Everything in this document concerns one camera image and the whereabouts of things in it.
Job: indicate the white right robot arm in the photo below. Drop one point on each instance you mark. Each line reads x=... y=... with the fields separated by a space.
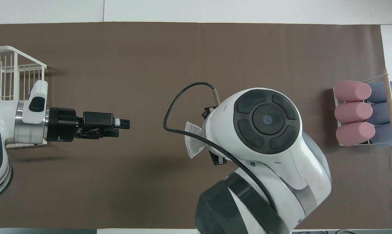
x=267 y=120

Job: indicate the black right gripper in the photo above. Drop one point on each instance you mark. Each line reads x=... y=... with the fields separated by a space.
x=218 y=160

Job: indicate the pink plastic cup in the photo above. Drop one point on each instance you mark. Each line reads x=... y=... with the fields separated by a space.
x=350 y=91
x=352 y=112
x=353 y=134

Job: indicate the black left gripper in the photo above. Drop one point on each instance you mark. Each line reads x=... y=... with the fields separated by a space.
x=62 y=125

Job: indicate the blue plastic cup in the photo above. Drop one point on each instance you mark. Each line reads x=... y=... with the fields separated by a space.
x=381 y=133
x=379 y=92
x=379 y=113

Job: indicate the white cup rack wooden bar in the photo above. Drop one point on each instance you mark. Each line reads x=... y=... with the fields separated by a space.
x=391 y=107

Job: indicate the brown table mat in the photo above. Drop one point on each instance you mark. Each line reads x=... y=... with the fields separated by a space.
x=118 y=65

